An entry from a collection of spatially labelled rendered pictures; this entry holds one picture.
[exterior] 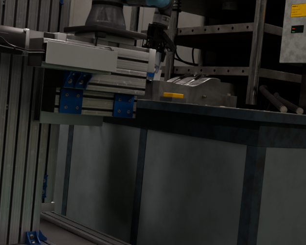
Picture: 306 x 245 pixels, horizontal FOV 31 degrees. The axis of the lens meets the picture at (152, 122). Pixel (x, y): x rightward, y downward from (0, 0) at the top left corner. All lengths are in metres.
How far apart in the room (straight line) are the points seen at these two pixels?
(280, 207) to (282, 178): 0.11
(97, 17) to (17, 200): 0.72
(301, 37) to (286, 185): 1.11
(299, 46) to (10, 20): 1.60
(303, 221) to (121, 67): 0.92
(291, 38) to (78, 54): 1.56
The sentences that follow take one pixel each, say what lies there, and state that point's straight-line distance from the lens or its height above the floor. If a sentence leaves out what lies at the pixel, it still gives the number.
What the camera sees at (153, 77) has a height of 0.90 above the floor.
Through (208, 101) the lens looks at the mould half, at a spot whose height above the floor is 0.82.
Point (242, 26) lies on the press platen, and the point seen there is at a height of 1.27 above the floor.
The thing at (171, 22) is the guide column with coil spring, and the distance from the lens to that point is 3.61.
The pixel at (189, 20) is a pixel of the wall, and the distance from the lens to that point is 5.99.
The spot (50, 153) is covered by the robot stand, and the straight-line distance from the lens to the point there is 2.16.
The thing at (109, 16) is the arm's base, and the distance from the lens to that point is 1.99.
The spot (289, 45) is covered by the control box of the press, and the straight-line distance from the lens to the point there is 3.05.
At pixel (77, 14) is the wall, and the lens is 5.13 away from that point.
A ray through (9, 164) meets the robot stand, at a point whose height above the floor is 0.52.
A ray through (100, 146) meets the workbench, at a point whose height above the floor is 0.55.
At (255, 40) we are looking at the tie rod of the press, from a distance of 3.03.
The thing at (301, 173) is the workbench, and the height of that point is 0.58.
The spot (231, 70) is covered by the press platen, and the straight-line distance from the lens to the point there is 3.22.
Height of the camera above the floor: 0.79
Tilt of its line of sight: 2 degrees down
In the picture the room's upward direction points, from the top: 5 degrees clockwise
